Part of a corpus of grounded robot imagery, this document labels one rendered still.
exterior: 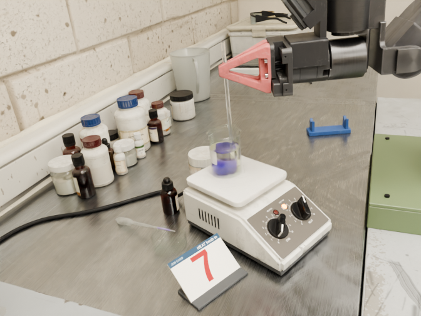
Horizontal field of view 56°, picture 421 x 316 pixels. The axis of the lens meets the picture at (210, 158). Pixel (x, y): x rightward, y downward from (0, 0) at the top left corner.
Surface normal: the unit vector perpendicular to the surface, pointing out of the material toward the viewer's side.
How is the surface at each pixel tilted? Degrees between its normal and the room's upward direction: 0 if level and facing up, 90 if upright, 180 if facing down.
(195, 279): 40
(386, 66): 90
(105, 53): 90
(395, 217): 90
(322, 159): 0
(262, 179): 0
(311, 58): 89
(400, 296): 0
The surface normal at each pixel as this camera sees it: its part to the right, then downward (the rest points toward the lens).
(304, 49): -0.03, 0.44
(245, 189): -0.08, -0.89
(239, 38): -0.42, 0.48
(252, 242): -0.71, 0.36
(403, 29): -0.81, -0.54
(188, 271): 0.36, -0.50
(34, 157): 0.93, 0.09
